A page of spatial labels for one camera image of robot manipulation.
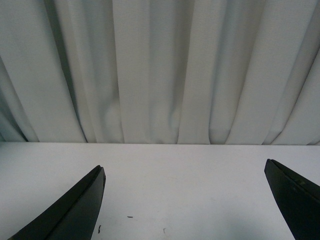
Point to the white pleated curtain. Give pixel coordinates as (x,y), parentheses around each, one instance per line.
(235,72)

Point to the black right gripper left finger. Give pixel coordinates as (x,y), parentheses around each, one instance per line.
(73,216)

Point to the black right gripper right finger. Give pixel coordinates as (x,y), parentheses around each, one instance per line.
(297,198)

